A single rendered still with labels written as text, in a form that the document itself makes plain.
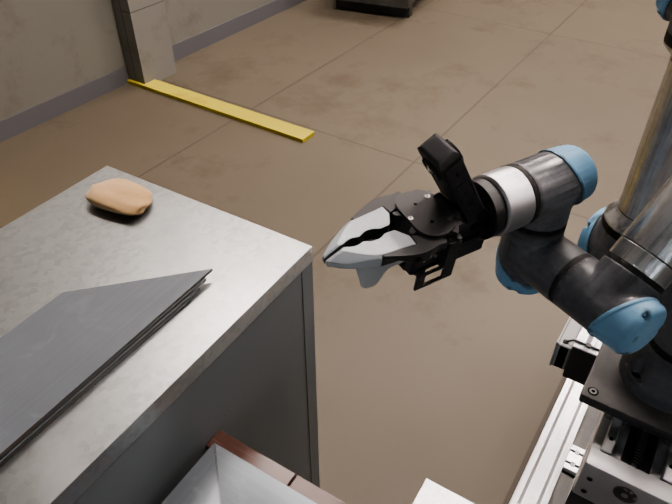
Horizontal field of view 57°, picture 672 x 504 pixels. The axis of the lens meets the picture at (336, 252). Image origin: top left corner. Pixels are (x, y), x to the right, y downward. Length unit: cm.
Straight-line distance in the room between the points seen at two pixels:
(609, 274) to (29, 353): 89
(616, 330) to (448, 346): 179
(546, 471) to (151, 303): 128
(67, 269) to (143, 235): 16
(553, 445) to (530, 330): 73
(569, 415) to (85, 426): 151
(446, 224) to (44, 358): 72
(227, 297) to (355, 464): 112
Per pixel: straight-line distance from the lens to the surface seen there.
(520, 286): 84
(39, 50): 427
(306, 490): 117
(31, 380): 110
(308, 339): 143
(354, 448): 219
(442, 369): 243
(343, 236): 62
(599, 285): 76
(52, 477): 101
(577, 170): 78
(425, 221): 65
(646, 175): 99
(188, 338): 111
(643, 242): 76
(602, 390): 111
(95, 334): 113
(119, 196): 142
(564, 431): 207
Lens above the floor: 185
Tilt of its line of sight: 40 degrees down
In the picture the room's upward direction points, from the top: straight up
